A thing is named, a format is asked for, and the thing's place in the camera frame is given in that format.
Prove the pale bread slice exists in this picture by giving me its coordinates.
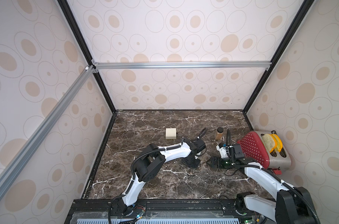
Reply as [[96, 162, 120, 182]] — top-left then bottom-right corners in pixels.
[[262, 134, 277, 153]]

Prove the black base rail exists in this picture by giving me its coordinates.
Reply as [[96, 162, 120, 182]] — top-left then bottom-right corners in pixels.
[[65, 197, 274, 224]]

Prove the cream drawer jewelry box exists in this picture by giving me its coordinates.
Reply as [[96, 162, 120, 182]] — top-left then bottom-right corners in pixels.
[[165, 128, 177, 140]]

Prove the yellow bread slice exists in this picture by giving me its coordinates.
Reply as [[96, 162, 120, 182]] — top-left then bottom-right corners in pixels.
[[271, 133, 283, 152]]

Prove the horizontal aluminium frame bar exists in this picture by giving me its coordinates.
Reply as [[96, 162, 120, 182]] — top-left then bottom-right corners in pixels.
[[94, 61, 272, 69]]

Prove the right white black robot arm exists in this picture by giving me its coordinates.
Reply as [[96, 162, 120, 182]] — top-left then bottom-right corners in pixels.
[[207, 130, 320, 224]]

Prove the left diagonal aluminium bar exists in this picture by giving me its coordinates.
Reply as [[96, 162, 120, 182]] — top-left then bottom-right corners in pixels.
[[0, 65, 95, 201]]

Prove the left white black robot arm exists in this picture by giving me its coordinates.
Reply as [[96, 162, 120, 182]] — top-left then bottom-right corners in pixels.
[[108, 128, 207, 217]]

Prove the red perforated rack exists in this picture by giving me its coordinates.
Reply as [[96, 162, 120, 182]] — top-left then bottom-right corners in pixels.
[[237, 131, 282, 175]]

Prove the brown spice bottle black cap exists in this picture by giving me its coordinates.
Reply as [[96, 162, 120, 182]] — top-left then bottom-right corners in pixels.
[[214, 127, 224, 141]]

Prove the silver toaster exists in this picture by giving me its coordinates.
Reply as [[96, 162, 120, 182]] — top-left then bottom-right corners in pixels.
[[254, 130, 292, 172]]

